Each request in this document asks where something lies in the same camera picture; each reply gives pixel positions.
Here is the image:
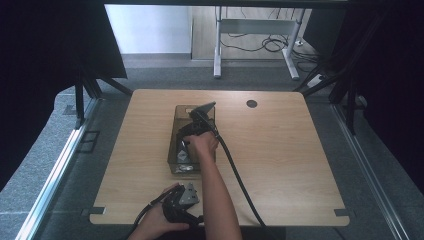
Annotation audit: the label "transparent brown plastic basket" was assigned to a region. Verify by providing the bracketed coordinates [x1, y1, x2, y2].
[166, 104, 217, 176]

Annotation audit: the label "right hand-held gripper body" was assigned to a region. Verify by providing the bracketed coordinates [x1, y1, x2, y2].
[179, 101, 218, 137]

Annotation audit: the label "person's left hand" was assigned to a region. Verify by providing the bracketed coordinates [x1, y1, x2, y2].
[127, 182, 190, 240]

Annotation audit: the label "person's right hand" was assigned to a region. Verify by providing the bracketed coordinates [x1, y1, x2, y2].
[182, 131, 220, 163]

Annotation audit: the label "aluminium rail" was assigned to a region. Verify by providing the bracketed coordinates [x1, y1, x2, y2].
[14, 97, 102, 240]
[330, 102, 410, 240]

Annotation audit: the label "white power strip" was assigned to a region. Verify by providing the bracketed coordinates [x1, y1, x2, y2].
[305, 74, 326, 89]

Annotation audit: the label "left hand-held gripper black cable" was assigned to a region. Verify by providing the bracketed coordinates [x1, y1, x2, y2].
[123, 194, 169, 240]

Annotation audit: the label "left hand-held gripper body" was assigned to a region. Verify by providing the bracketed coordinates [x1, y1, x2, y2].
[161, 182, 201, 225]

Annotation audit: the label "black curtain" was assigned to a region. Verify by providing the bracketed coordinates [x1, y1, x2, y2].
[302, 0, 424, 196]
[0, 0, 128, 194]

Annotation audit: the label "black metal stand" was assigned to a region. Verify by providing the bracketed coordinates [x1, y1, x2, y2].
[73, 70, 134, 130]
[292, 71, 358, 136]

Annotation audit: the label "right hand-held gripper black cable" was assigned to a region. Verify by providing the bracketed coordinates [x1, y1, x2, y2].
[191, 109, 274, 240]

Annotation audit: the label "black floor cables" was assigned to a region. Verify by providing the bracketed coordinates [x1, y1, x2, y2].
[219, 31, 323, 73]

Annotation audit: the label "white desk frame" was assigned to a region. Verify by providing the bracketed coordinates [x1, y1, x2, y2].
[213, 6, 307, 81]

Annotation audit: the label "black and silver tube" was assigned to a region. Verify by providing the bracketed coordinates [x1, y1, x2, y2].
[176, 139, 196, 174]

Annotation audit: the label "hand-held gripper black cable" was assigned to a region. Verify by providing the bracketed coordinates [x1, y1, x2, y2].
[123, 194, 169, 240]
[191, 109, 274, 240]

